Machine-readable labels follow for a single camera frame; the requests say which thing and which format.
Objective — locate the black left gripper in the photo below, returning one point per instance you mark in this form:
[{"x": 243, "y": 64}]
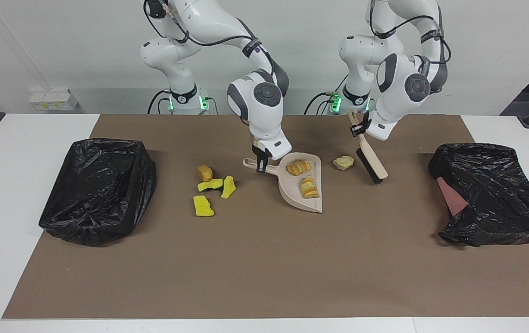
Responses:
[{"x": 365, "y": 124}]

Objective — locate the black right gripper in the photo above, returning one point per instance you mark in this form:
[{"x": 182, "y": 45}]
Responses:
[{"x": 257, "y": 152}]

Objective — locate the beige hand brush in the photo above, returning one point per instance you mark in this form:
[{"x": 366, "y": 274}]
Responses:
[{"x": 371, "y": 159}]

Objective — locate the pale bread piece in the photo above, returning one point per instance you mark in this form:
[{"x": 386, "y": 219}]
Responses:
[{"x": 343, "y": 163}]

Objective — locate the striped croissant piece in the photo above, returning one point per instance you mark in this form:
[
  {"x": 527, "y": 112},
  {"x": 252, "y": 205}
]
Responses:
[
  {"x": 309, "y": 188},
  {"x": 298, "y": 167}
]

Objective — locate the beige plastic dustpan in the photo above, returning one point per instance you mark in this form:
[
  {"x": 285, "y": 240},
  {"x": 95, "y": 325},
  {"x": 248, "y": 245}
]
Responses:
[{"x": 292, "y": 189}]

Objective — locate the yellow green sponge piece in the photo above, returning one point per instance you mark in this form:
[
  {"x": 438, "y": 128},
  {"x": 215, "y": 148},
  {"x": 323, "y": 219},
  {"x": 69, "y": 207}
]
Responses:
[{"x": 228, "y": 188}]

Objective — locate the notched yellow sponge piece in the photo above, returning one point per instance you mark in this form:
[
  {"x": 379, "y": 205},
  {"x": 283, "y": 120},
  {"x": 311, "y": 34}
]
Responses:
[{"x": 209, "y": 185}]

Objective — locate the brown bread roll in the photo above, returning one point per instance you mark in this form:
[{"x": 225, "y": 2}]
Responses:
[{"x": 205, "y": 173}]

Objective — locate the large yellow sponge piece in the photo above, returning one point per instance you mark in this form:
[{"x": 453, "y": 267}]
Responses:
[{"x": 203, "y": 206}]

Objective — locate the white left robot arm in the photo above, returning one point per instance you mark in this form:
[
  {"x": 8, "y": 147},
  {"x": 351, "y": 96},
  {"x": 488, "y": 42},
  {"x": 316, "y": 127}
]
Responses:
[{"x": 398, "y": 92}]

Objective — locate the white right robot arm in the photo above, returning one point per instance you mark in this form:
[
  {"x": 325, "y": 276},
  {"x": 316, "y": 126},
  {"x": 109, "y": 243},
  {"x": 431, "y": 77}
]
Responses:
[{"x": 264, "y": 111}]

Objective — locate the black trash bag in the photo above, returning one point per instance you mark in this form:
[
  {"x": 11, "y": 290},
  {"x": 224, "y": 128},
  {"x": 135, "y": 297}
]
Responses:
[
  {"x": 495, "y": 194},
  {"x": 97, "y": 194}
]

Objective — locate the brown table mat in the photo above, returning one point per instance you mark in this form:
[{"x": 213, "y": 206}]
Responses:
[{"x": 264, "y": 277}]

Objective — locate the pink box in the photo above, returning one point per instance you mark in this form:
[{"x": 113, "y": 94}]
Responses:
[{"x": 451, "y": 196}]

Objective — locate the white wall socket box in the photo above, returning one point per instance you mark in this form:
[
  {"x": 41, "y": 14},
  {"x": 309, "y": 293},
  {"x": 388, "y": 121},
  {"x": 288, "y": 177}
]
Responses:
[{"x": 53, "y": 101}]

